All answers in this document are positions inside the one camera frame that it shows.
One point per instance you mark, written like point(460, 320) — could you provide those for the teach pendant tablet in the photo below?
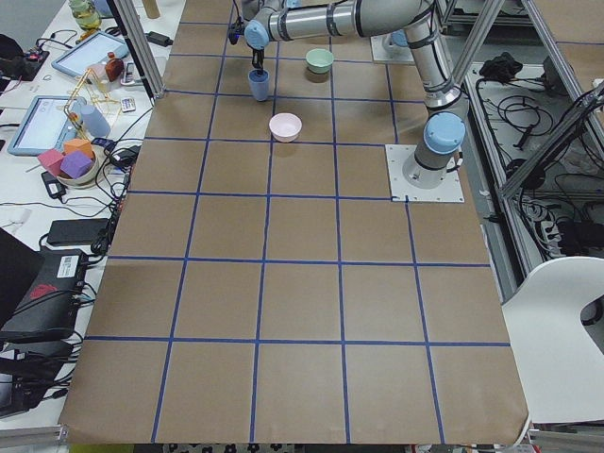
point(90, 51)
point(45, 126)

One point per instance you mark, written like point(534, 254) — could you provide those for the pink bowl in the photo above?
point(285, 127)

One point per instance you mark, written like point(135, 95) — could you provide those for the white chair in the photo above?
point(559, 364)

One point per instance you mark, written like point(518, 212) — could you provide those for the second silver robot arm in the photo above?
point(444, 132)

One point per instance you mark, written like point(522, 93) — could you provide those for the bowl with foam blocks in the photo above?
point(76, 165)

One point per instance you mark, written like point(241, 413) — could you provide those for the mint green bowl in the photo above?
point(319, 60)

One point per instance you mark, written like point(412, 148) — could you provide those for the black power adapter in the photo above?
point(158, 39)

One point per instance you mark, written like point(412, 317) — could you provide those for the black gripper body arm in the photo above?
point(257, 53)

